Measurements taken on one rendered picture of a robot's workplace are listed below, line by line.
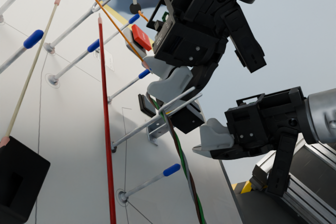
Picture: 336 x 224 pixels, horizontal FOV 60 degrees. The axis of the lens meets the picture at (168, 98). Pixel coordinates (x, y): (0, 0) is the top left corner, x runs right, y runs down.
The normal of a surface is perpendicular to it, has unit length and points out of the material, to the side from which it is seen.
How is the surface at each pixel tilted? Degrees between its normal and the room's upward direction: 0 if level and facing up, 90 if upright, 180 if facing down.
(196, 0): 87
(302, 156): 0
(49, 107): 54
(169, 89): 83
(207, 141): 65
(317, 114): 45
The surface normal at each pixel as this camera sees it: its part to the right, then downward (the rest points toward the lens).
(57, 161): 0.79, -0.52
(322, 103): -0.58, -0.49
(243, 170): 0.00, -0.65
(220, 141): -0.51, 0.29
